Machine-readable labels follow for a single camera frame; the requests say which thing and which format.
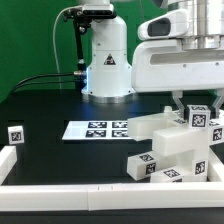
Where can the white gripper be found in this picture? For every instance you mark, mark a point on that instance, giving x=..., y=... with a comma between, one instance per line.
x=162, y=65

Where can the white chair seat part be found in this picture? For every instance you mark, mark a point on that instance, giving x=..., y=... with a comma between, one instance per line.
x=193, y=156

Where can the white chair back frame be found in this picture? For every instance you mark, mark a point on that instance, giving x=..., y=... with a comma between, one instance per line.
x=138, y=127

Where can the white marker sheet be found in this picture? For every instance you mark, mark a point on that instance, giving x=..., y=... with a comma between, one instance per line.
x=96, y=130

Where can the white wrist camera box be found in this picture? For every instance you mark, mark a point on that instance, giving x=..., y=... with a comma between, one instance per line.
x=171, y=25

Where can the white workspace border frame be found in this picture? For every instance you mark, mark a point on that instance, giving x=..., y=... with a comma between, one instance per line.
x=110, y=196

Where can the black camera on stand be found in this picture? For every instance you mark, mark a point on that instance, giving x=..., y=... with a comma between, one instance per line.
x=82, y=17

